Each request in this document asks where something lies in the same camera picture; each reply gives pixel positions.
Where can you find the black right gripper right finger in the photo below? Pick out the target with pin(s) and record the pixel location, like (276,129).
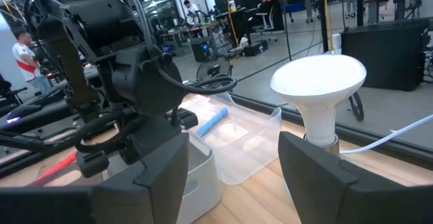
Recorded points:
(314,190)

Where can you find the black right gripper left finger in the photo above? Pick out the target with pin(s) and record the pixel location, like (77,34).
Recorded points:
(152,197)

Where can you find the blue marker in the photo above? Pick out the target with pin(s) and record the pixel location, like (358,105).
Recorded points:
(212,122)

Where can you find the red marker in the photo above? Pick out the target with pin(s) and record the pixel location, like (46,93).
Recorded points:
(55,169)

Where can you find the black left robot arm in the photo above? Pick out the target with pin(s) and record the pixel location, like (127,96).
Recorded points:
(91,17)

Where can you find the light grey plastic bin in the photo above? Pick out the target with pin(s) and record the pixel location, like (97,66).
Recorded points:
(203,183)

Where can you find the clear plastic bin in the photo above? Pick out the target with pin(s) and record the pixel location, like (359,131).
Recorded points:
(243,149)

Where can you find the black floor fan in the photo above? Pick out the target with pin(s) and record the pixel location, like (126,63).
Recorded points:
(213,69)

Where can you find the black computer tower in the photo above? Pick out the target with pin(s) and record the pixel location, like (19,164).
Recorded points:
(201,49)

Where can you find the person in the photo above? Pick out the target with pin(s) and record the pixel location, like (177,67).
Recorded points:
(275,9)
(192,10)
(263,0)
(25,58)

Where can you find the black floor box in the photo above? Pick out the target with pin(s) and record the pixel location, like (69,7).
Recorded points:
(256,48)

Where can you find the black office chair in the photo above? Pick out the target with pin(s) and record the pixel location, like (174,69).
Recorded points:
(10,95)

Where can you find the white cylindrical container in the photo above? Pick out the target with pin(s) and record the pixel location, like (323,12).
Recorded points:
(336,43)

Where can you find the black cabinet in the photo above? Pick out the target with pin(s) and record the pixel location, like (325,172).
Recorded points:
(385,55)

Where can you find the white office chair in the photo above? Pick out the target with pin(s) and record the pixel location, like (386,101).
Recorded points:
(267,21)

